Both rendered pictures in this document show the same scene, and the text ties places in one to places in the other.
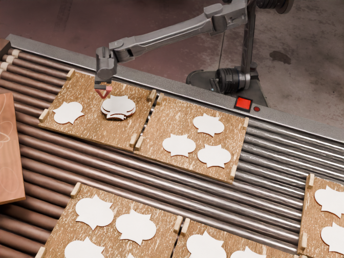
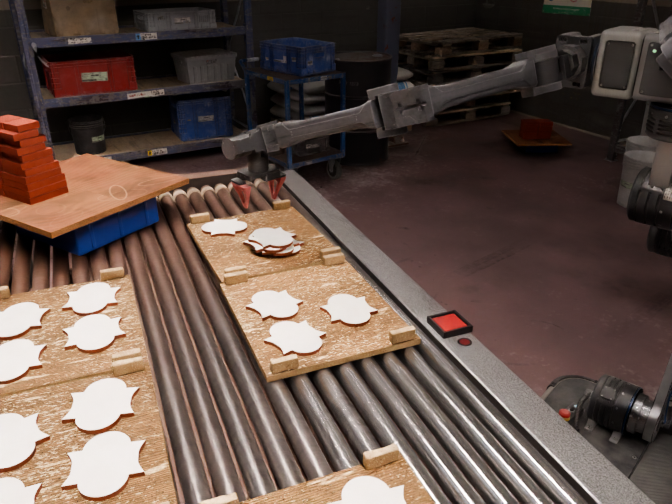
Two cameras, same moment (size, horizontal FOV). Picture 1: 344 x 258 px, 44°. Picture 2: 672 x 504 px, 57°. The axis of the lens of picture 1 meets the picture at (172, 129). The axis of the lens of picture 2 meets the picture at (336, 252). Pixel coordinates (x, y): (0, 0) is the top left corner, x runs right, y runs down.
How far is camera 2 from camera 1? 140 cm
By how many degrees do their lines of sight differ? 49
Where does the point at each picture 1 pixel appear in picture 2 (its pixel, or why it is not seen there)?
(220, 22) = (385, 110)
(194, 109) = (360, 290)
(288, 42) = not seen: outside the picture
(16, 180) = (69, 221)
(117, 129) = (242, 260)
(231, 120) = (392, 324)
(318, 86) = not seen: outside the picture
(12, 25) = (413, 249)
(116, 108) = (264, 237)
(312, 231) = not seen: outside the picture
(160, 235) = (98, 357)
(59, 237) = (35, 296)
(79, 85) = (275, 217)
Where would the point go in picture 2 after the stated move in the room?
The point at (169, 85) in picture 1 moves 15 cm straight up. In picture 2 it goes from (377, 262) to (379, 212)
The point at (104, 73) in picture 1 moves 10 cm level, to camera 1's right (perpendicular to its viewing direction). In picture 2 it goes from (228, 147) to (245, 157)
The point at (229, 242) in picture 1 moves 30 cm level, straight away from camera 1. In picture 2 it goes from (139, 423) to (304, 398)
